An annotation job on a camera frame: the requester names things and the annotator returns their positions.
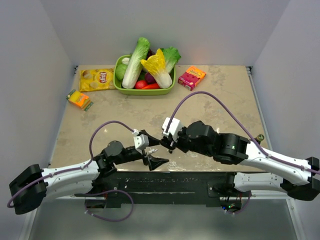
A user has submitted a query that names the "orange yellow sponge pack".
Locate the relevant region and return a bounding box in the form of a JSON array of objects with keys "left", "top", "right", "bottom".
[{"left": 66, "top": 89, "right": 94, "bottom": 111}]

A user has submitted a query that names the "round green vegetable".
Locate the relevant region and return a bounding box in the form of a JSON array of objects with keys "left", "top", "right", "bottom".
[{"left": 115, "top": 63, "right": 128, "bottom": 81}]

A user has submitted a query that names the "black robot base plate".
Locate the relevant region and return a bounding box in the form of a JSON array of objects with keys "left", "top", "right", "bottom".
[{"left": 89, "top": 171, "right": 250, "bottom": 208}]

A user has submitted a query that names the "black earbud charging case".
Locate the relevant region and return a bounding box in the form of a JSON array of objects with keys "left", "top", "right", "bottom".
[{"left": 159, "top": 138, "right": 173, "bottom": 150}]

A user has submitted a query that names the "yellow white cabbage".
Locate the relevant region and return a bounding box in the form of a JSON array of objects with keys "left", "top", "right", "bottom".
[{"left": 140, "top": 48, "right": 173, "bottom": 89}]

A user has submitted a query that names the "yellow Lays chips bag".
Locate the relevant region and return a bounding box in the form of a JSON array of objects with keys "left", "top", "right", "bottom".
[{"left": 78, "top": 68, "right": 116, "bottom": 92}]

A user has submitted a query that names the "green lettuce leaf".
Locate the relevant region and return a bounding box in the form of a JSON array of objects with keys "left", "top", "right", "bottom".
[{"left": 161, "top": 46, "right": 181, "bottom": 73}]

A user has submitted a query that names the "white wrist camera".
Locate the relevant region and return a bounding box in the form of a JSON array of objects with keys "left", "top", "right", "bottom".
[
  {"left": 132, "top": 129, "right": 150, "bottom": 153},
  {"left": 161, "top": 117, "right": 184, "bottom": 142}
]

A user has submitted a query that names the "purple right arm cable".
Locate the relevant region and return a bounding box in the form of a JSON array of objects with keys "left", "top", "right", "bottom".
[{"left": 166, "top": 90, "right": 320, "bottom": 175}]

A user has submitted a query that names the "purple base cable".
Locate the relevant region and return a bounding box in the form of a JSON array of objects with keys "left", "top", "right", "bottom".
[
  {"left": 224, "top": 192, "right": 253, "bottom": 216},
  {"left": 84, "top": 188, "right": 135, "bottom": 222}
]

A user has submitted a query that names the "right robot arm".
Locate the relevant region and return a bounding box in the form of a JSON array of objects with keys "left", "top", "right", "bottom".
[{"left": 160, "top": 118, "right": 320, "bottom": 201}]

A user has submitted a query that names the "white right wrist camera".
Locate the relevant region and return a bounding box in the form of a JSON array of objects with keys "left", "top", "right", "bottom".
[{"left": 161, "top": 117, "right": 184, "bottom": 142}]

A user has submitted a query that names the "pink orange snack box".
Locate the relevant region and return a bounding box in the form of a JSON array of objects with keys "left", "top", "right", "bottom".
[{"left": 178, "top": 66, "right": 207, "bottom": 91}]

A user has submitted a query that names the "orange carrot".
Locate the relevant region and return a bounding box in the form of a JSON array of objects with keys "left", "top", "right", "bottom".
[{"left": 142, "top": 83, "right": 160, "bottom": 90}]

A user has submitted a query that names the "green white napa cabbage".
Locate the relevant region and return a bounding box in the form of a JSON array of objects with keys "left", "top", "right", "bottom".
[{"left": 122, "top": 37, "right": 150, "bottom": 89}]

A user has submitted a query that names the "red tomato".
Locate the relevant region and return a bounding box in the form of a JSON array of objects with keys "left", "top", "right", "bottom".
[{"left": 134, "top": 80, "right": 148, "bottom": 90}]

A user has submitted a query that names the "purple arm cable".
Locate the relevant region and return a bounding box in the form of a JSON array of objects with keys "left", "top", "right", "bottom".
[
  {"left": 166, "top": 90, "right": 320, "bottom": 175},
  {"left": 6, "top": 120, "right": 137, "bottom": 209}
]

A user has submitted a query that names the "green glass bottle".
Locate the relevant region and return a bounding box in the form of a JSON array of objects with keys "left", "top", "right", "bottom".
[{"left": 254, "top": 134, "right": 265, "bottom": 145}]

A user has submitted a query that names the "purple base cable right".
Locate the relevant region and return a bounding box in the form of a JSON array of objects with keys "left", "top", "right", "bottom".
[{"left": 224, "top": 192, "right": 253, "bottom": 216}]

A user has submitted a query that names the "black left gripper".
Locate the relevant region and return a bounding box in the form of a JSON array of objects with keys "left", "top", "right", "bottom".
[{"left": 113, "top": 130, "right": 169, "bottom": 170}]

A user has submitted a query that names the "green plastic basket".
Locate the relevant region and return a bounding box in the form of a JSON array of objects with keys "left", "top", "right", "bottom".
[{"left": 113, "top": 67, "right": 177, "bottom": 96}]

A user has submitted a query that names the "purple onion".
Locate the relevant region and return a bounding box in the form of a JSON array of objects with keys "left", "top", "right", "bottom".
[{"left": 144, "top": 72, "right": 156, "bottom": 85}]

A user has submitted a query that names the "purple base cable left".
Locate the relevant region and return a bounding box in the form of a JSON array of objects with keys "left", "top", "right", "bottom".
[{"left": 84, "top": 188, "right": 135, "bottom": 222}]

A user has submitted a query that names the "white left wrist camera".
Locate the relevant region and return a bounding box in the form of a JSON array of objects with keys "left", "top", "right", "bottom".
[{"left": 132, "top": 129, "right": 150, "bottom": 153}]

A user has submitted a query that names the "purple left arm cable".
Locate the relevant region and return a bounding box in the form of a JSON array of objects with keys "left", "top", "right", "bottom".
[{"left": 6, "top": 120, "right": 137, "bottom": 209}]

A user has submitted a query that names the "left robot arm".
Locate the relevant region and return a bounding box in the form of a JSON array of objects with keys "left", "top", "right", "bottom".
[{"left": 7, "top": 130, "right": 169, "bottom": 215}]

